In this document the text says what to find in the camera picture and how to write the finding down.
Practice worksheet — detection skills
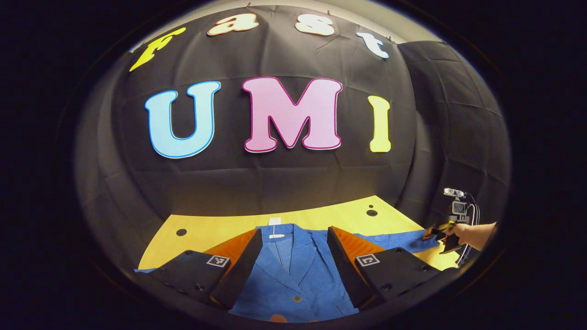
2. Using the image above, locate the black backdrop cloth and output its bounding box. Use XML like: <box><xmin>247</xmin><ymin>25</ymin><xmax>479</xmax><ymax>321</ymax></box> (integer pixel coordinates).
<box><xmin>76</xmin><ymin>5</ymin><xmax>512</xmax><ymax>271</ymax></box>

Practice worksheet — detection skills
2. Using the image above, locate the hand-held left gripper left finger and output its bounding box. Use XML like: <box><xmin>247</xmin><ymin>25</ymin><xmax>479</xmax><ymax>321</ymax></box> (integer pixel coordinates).
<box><xmin>149</xmin><ymin>228</ymin><xmax>263</xmax><ymax>310</ymax></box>

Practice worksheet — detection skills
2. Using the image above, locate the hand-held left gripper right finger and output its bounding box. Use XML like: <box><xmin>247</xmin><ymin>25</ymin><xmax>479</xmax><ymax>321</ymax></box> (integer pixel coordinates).
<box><xmin>327</xmin><ymin>225</ymin><xmax>448</xmax><ymax>310</ymax></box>

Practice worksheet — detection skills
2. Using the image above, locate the blue button shirt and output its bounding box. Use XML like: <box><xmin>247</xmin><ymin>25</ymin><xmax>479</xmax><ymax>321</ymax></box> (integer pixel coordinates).
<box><xmin>135</xmin><ymin>223</ymin><xmax>441</xmax><ymax>323</ymax></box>

